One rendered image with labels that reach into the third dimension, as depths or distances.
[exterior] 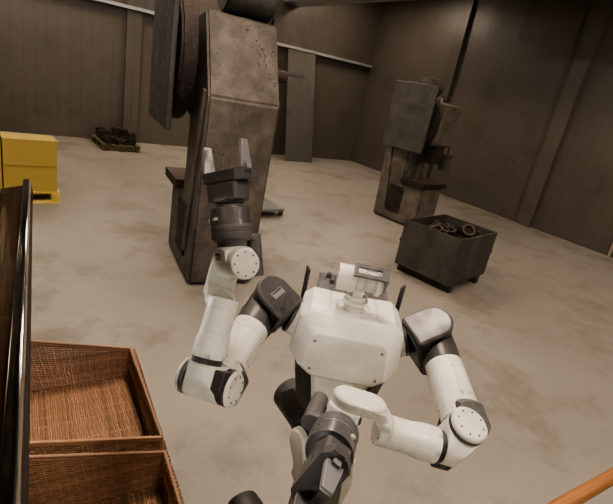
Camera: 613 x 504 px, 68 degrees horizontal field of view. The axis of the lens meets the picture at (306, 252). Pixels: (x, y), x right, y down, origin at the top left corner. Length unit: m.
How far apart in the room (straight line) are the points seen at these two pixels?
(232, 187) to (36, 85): 10.12
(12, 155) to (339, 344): 5.48
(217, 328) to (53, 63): 10.22
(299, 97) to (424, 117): 5.68
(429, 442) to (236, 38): 3.58
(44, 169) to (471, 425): 5.82
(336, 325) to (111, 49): 10.35
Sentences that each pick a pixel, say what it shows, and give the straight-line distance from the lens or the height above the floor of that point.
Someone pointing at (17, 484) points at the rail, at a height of 1.44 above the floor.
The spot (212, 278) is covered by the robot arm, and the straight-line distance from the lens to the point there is 1.01.
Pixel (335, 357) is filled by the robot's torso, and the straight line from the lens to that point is 1.12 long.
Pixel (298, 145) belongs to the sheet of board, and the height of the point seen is 0.41.
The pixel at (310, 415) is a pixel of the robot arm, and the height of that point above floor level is 1.32.
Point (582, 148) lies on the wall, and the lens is 10.23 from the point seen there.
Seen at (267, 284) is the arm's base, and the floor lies 1.42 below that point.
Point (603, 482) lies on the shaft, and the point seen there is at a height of 1.20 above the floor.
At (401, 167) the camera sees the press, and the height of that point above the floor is 0.92.
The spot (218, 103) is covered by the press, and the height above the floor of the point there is 1.65.
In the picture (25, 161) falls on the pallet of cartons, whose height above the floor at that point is 0.51.
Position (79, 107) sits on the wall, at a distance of 11.11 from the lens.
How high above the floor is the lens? 1.89
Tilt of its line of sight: 20 degrees down
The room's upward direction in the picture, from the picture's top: 11 degrees clockwise
